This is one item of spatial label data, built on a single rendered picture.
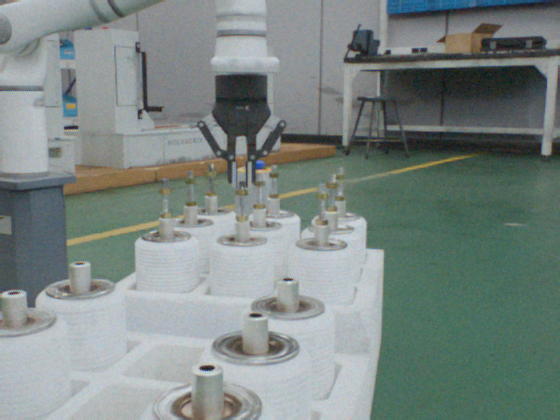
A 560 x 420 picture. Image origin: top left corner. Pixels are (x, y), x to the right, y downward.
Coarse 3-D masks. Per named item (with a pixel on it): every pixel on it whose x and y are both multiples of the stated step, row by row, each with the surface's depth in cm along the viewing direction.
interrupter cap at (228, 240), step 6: (252, 234) 104; (216, 240) 101; (222, 240) 101; (228, 240) 101; (252, 240) 102; (258, 240) 100; (264, 240) 100; (234, 246) 98; (240, 246) 98; (246, 246) 98
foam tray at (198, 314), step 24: (288, 264) 118; (360, 288) 102; (144, 312) 99; (168, 312) 98; (192, 312) 97; (216, 312) 96; (240, 312) 95; (336, 312) 92; (360, 312) 91; (192, 336) 97; (216, 336) 97; (336, 336) 93; (360, 336) 92
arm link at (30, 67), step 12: (36, 48) 137; (12, 60) 139; (24, 60) 138; (36, 60) 138; (12, 72) 135; (24, 72) 135; (36, 72) 136; (0, 84) 134; (12, 84) 133; (24, 84) 134; (36, 84) 135
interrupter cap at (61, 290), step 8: (96, 280) 79; (104, 280) 79; (48, 288) 75; (56, 288) 76; (64, 288) 76; (96, 288) 77; (104, 288) 76; (112, 288) 75; (48, 296) 74; (56, 296) 73; (64, 296) 72; (72, 296) 72; (80, 296) 72; (88, 296) 73; (96, 296) 73
